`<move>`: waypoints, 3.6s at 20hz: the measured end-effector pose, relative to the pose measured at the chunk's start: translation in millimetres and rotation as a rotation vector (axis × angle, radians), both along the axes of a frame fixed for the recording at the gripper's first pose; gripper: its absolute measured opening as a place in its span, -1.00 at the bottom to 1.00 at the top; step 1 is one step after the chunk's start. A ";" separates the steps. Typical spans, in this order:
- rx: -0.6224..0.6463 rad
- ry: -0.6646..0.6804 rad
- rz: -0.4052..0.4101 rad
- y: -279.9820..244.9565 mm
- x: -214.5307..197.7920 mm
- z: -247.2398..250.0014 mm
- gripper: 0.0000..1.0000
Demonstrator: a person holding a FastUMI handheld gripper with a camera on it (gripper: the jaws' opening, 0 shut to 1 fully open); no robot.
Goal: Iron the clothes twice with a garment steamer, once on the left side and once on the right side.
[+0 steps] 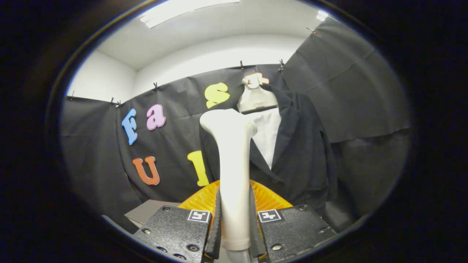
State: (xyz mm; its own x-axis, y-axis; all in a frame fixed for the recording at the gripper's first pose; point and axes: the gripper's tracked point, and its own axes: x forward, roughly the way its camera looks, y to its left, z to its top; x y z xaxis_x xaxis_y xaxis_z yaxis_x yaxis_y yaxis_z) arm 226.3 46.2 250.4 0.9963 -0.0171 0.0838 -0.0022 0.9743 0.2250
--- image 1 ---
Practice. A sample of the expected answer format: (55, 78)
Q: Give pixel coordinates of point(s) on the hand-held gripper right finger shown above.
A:
(256, 244)

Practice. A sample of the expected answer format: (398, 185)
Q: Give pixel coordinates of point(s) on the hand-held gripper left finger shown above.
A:
(214, 248)

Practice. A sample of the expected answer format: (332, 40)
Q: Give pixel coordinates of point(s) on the white garment steamer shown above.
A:
(234, 182)

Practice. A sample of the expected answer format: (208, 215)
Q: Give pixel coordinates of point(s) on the black jacket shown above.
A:
(299, 153)

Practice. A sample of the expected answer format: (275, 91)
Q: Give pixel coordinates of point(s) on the grey cabinet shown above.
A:
(150, 212)

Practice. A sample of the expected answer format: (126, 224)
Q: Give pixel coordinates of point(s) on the white mannequin torso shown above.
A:
(268, 135)

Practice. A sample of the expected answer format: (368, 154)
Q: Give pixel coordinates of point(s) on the black backdrop cloth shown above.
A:
(365, 91)

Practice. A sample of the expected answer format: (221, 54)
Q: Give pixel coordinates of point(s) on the small ceiling light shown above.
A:
(321, 15)

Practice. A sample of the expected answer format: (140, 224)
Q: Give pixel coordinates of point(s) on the ceiling light panel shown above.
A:
(175, 11)

